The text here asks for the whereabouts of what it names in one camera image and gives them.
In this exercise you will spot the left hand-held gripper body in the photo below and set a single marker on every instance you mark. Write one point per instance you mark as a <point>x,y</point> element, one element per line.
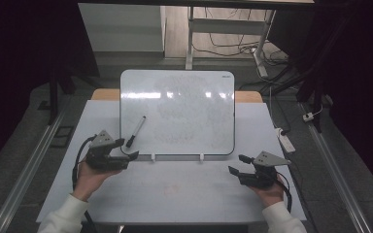
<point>105,160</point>

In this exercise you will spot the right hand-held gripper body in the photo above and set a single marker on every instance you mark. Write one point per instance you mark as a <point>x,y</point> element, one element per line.
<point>259,177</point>

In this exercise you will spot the black capped whiteboard marker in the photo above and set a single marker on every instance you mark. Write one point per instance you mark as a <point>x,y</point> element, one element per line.
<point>136,131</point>

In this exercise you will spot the white whiteboard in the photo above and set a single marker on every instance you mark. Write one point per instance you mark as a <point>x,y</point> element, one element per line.
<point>181,106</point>

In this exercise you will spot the person's right hand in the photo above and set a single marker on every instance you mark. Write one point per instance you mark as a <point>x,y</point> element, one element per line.
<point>270,194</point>

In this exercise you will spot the person's left hand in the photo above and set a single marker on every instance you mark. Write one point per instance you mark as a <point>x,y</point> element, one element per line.
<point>89,181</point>

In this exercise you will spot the white whiteboard stand foot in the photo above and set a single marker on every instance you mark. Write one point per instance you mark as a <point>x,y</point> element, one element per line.
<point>153,158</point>
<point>201,158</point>

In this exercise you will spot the white power strip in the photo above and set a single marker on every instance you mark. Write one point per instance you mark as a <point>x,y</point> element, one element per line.
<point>286,142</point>

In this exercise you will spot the black plug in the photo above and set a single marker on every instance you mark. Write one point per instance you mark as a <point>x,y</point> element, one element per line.
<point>284,132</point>

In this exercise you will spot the black floor plate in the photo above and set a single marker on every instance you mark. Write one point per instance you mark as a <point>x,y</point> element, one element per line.
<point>62,136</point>

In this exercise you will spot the wooden table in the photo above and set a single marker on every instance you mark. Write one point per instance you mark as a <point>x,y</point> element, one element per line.
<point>105,94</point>

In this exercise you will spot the small white adapter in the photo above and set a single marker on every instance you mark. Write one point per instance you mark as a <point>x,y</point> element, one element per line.
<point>308,116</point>

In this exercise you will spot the black metal stand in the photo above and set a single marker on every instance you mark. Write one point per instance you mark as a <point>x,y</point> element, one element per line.
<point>307,87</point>
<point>53,97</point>

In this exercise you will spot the white cabinet panel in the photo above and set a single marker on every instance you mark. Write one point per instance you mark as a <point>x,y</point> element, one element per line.
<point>119,29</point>

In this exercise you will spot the dark curtain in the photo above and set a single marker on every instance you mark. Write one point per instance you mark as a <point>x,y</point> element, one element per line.
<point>19,64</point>
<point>356,81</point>

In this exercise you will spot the aluminium floor rail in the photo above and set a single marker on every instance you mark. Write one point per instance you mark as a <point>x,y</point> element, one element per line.
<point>29,171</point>
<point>335,171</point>

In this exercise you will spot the white desk frame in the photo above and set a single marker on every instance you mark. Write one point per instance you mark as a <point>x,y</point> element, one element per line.
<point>226,26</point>

